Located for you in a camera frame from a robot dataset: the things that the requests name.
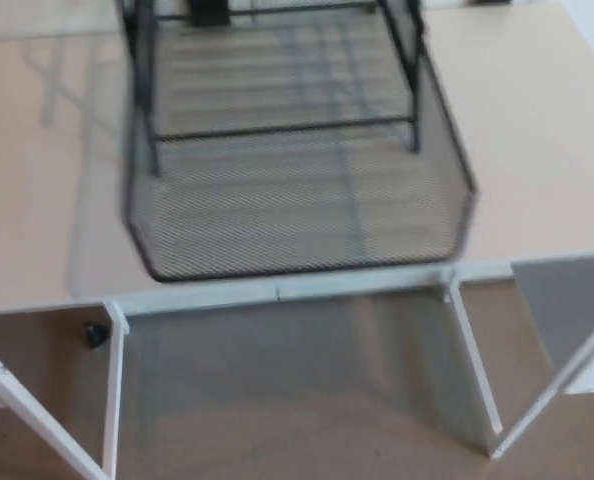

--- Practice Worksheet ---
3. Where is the white table leg frame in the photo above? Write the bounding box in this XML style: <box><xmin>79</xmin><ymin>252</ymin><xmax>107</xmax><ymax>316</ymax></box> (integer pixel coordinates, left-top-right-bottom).
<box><xmin>0</xmin><ymin>298</ymin><xmax>130</xmax><ymax>480</ymax></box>
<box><xmin>440</xmin><ymin>254</ymin><xmax>594</xmax><ymax>461</ymax></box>

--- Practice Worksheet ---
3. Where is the black metal file tray frame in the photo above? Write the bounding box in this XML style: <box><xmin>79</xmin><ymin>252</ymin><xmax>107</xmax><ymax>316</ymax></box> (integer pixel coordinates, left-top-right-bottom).
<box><xmin>118</xmin><ymin>0</ymin><xmax>427</xmax><ymax>177</ymax></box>

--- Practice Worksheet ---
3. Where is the black mesh sliding tray layer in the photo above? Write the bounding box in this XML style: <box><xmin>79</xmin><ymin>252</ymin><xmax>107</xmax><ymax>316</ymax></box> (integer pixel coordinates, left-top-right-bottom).
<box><xmin>121</xmin><ymin>14</ymin><xmax>480</xmax><ymax>283</ymax></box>

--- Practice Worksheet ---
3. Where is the small black floor object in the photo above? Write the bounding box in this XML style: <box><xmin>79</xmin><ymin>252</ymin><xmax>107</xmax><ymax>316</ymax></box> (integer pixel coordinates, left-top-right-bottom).
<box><xmin>82</xmin><ymin>322</ymin><xmax>109</xmax><ymax>350</ymax></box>

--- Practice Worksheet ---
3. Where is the black square label plate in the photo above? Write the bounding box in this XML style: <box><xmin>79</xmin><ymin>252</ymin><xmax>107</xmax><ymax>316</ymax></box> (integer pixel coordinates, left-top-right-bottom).
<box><xmin>188</xmin><ymin>0</ymin><xmax>231</xmax><ymax>28</ymax></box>

